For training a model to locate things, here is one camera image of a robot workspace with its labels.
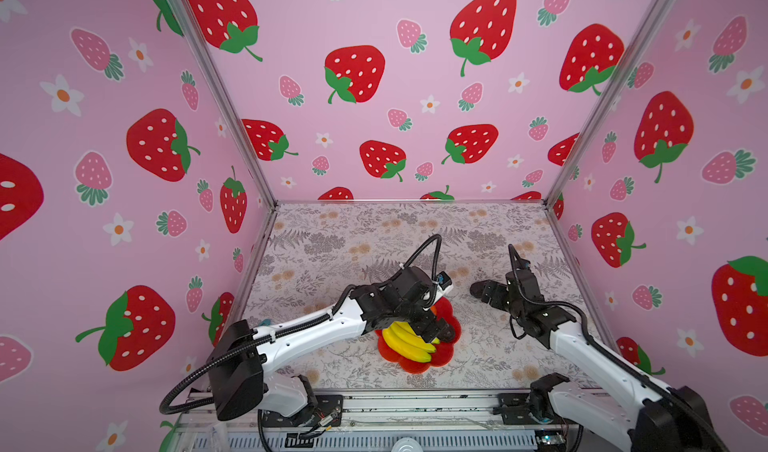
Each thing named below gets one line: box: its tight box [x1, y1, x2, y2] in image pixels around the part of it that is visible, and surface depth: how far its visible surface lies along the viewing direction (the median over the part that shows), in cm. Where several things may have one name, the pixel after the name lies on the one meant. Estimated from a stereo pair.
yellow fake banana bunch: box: [382, 321, 440, 363], surface depth 83 cm
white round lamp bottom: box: [391, 437, 424, 452], surface depth 66 cm
